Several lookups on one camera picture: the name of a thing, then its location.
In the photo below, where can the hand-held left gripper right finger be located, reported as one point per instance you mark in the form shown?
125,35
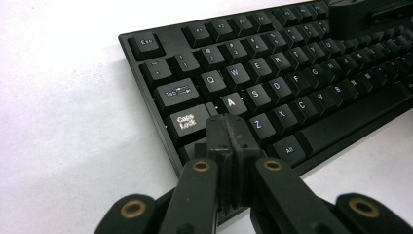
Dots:
243,152

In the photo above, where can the black computer keyboard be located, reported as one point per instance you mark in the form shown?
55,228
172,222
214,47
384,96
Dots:
276,87

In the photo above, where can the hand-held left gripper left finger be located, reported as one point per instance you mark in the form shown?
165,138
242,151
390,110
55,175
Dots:
219,139

